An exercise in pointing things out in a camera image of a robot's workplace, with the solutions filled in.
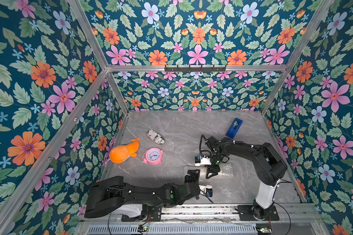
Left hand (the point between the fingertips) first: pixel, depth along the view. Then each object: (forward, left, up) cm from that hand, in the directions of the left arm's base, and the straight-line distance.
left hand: (199, 175), depth 79 cm
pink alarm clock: (+17, +28, -6) cm, 33 cm away
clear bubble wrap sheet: (+2, -16, -2) cm, 16 cm away
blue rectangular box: (+34, -30, -4) cm, 46 cm away
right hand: (+6, -7, -7) cm, 12 cm away
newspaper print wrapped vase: (+31, +27, -5) cm, 42 cm away
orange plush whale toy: (+17, +48, -1) cm, 51 cm away
